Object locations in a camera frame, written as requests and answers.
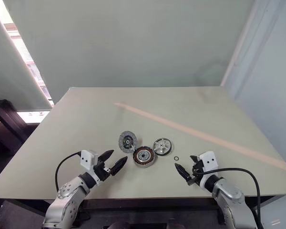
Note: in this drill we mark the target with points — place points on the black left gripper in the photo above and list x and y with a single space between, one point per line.
103 171

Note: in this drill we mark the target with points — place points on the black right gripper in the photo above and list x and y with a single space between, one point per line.
197 170

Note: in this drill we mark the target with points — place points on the silver motor cap with circuit board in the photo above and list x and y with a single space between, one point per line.
127 141

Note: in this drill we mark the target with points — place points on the motor stator with copper coils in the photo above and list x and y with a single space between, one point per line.
144 156

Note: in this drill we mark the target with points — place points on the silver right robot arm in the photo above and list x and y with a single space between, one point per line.
231 190

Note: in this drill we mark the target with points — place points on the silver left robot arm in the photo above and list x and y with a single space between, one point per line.
66 198

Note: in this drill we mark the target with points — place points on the dark wooden cabinet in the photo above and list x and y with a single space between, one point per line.
4 124

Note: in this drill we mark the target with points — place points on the window with buildings outside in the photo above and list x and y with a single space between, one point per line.
33 68

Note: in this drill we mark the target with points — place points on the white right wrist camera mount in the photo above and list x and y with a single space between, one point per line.
209 159

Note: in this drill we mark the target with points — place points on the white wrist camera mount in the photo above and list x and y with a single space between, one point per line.
87 158
209 159

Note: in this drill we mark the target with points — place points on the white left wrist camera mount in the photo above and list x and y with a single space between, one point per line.
87 158

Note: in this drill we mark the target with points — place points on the black table frame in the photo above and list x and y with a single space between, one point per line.
145 205

